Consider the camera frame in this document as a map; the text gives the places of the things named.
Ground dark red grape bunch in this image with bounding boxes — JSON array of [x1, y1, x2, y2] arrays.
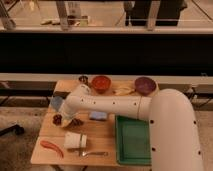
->
[[53, 114, 83, 126]]

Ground white plastic cup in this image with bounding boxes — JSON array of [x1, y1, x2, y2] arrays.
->
[[64, 132, 87, 149]]

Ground orange carrot toy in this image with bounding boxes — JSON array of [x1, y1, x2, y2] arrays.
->
[[40, 140, 64, 158]]

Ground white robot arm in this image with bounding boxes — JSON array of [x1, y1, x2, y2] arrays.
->
[[59, 84, 204, 171]]

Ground blue plastic cup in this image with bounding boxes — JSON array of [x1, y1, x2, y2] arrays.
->
[[50, 96, 63, 111]]

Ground wooden table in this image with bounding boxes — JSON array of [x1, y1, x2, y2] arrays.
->
[[30, 79, 161, 167]]

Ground black rectangular block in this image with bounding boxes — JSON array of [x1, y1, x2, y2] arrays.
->
[[53, 91, 69, 99]]

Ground silver metal fork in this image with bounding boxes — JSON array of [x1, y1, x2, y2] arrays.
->
[[79, 151, 108, 157]]

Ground red bowl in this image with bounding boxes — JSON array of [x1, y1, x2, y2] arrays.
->
[[91, 76, 111, 94]]

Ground yellow banana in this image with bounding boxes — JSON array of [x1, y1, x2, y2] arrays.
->
[[114, 86, 134, 96]]

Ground green plastic tray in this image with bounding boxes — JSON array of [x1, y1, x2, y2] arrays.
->
[[115, 116, 151, 166]]

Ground purple bowl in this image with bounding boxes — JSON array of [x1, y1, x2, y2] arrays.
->
[[135, 77, 157, 96]]

